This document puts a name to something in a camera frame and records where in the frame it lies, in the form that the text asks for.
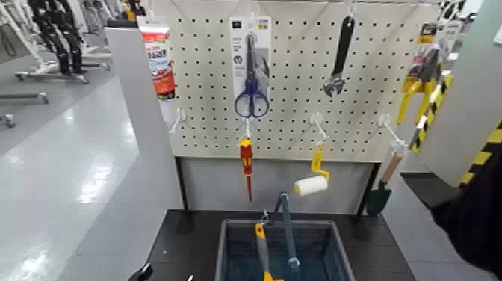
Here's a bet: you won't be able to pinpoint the white packaged tool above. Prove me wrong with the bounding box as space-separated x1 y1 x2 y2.
437 19 467 64

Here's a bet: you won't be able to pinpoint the yellow grey handled tool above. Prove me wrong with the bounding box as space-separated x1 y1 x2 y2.
255 211 284 281

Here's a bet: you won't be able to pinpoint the black humanoid robot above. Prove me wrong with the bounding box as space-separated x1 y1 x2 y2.
27 0 88 75

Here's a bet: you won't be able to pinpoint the black handled adjustable wrench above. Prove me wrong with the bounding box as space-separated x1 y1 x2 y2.
322 14 356 98

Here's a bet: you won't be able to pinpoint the blue handled tool in bin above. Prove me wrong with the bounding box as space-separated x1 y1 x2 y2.
270 191 302 281

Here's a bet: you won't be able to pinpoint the white pegboard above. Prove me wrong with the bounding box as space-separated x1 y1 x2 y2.
150 0 442 163

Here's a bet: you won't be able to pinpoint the blue scissors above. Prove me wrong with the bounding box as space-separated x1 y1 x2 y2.
229 16 273 119

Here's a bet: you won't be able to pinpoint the grey wheeled base frame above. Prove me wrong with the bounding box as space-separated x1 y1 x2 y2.
14 61 111 85

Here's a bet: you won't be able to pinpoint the grey metal back panel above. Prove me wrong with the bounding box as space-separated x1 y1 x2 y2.
176 156 380 216

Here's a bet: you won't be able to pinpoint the white robot on stand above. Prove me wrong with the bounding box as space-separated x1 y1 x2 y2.
0 0 60 75

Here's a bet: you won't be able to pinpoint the grey partition panel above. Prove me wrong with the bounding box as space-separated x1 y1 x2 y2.
58 26 185 281

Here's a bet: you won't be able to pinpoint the yellow handled pliers in package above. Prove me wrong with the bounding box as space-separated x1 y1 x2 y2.
395 22 452 126

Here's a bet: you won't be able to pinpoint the green trowel wooden handle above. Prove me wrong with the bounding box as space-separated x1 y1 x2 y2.
366 152 405 217

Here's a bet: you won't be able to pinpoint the red white sealant tube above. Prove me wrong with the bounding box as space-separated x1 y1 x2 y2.
137 16 176 101

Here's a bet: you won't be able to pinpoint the red yellow screwdriver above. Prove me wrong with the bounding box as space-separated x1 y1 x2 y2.
239 138 254 202

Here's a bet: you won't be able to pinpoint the grey plastic crate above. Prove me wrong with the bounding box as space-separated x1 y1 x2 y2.
214 218 356 281

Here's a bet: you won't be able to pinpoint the grey panel with hazard tape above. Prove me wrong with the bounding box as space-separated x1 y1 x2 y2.
407 0 502 188

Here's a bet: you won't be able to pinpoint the yellow handled paint roller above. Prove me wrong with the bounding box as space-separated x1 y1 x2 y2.
294 141 331 197

